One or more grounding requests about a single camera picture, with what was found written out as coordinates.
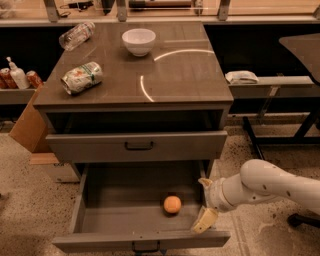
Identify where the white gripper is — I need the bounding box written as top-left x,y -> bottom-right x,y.
191,178 -> 236,234

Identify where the orange fruit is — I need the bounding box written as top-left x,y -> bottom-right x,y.
163,196 -> 182,214

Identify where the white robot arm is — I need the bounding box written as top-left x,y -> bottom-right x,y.
191,159 -> 320,234

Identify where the closed upper drawer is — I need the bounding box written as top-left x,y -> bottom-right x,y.
46,131 -> 227,163

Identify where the open lower drawer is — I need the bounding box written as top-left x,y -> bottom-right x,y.
53,161 -> 230,253

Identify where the grey drawer cabinet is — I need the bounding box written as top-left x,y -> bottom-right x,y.
33,21 -> 234,164

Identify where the black office chair base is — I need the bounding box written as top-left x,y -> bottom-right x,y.
287,213 -> 320,228

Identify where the folded white cloth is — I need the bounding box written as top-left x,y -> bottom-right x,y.
225,70 -> 259,84

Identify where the white ceramic bowl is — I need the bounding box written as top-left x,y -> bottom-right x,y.
122,28 -> 156,57

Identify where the green white soda can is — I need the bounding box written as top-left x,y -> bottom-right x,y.
61,62 -> 103,95

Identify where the dark side table top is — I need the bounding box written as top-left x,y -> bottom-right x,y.
279,33 -> 320,85

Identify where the brown cardboard box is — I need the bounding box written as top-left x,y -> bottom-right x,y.
9,87 -> 51,153

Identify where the clear plastic bottle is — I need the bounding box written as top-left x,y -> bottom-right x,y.
59,21 -> 95,51

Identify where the red soda can right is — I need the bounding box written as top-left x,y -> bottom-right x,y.
26,70 -> 43,88

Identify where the red soda can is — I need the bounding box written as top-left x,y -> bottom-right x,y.
26,70 -> 43,88
0,68 -> 17,89

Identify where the white pump bottle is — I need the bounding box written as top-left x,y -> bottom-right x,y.
7,57 -> 30,89

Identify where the red soda can left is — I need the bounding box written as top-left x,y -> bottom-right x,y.
0,68 -> 17,89

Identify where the black table leg frame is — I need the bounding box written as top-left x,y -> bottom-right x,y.
242,107 -> 320,160

